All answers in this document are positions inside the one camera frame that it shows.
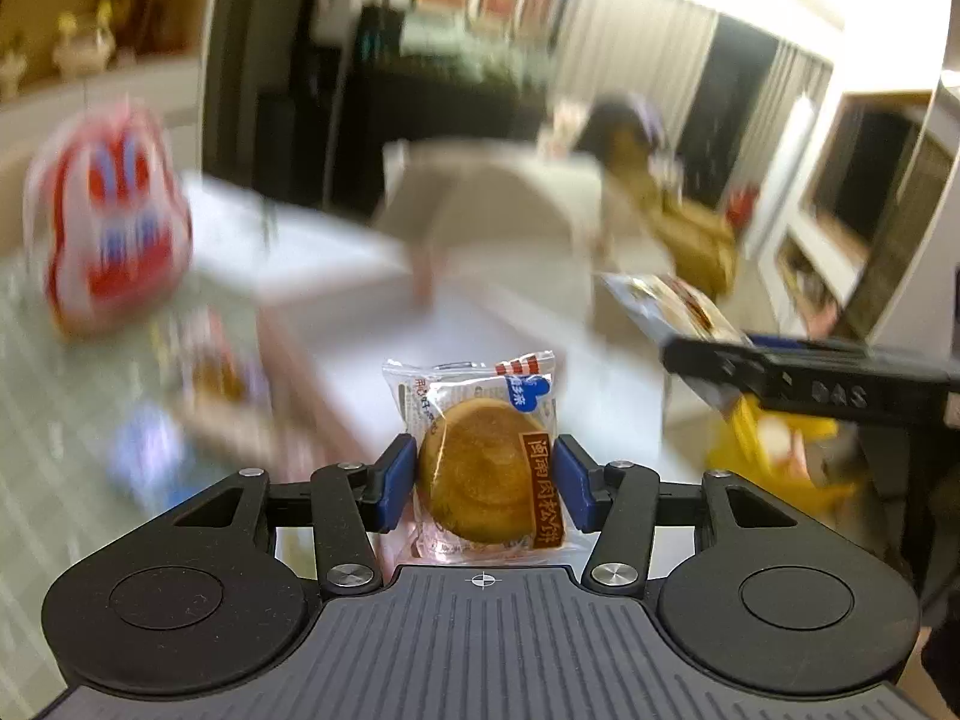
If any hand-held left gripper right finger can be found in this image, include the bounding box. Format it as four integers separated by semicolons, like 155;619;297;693
553;433;800;595

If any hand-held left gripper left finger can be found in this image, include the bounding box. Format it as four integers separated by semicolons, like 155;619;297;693
172;433;418;595

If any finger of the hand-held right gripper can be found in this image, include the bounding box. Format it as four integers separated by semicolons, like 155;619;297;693
746;333;953;372
658;336;960;430

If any round brown pastry packet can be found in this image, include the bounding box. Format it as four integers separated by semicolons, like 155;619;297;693
381;350;572;563

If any grey pastry snack packet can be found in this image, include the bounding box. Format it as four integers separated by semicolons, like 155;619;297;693
600;272;752;417

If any pink cardboard box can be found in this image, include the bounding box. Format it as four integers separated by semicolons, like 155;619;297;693
255;240;676;571

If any blue snack packet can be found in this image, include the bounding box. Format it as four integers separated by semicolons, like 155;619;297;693
105;401;188;496

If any yellow plastic object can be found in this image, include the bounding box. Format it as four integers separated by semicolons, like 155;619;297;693
705;396;852;515

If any brown and red snack packet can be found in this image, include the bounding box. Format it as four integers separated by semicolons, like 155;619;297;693
176;310;262;422

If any beige box lid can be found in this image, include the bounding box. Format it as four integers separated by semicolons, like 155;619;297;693
373;141;610;305

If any green checkered tablecloth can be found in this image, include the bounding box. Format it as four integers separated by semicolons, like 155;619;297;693
0;251;320;620

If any red and white rabbit bag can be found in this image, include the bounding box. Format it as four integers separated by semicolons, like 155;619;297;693
22;100;197;340

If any black cabinet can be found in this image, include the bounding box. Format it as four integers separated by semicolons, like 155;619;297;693
328;6;557;170

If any yellow and white figurine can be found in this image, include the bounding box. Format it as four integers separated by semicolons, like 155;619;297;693
51;0;122;82

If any wooden wall unit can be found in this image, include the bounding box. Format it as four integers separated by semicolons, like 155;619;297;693
772;90;942;335

